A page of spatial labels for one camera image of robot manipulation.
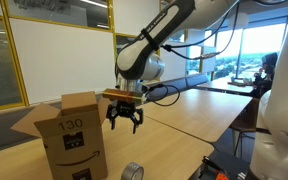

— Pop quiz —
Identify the brown cardboard shipping box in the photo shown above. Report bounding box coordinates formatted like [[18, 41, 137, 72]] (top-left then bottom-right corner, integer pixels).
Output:
[[10, 91, 113, 180]]

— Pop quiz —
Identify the brown chair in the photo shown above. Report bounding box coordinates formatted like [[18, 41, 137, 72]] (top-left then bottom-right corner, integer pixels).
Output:
[[229, 97, 262, 158]]

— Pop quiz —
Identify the seated person in dark clothes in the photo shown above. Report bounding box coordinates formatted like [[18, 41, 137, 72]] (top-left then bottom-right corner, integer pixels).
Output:
[[252, 52, 279, 99]]

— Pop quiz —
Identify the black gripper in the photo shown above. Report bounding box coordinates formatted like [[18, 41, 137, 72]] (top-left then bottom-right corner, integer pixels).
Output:
[[105, 101, 145, 135]]

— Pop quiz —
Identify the grey upholstered bench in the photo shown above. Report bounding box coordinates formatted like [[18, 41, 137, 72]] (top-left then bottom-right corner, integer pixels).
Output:
[[0, 72, 209, 156]]

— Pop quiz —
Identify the grey duct tape roll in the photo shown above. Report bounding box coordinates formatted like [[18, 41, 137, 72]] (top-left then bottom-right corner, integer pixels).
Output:
[[120, 162, 145, 180]]

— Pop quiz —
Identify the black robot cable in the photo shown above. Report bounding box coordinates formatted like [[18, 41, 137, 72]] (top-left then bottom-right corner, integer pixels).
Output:
[[138, 0, 288, 108]]

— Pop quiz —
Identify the tan wrist camera block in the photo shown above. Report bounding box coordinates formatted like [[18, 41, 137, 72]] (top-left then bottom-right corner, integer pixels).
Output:
[[102, 88, 148, 104]]

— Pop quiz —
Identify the black case with orange parts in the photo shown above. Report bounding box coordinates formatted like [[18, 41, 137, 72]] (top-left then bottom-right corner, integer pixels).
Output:
[[188, 149, 252, 180]]

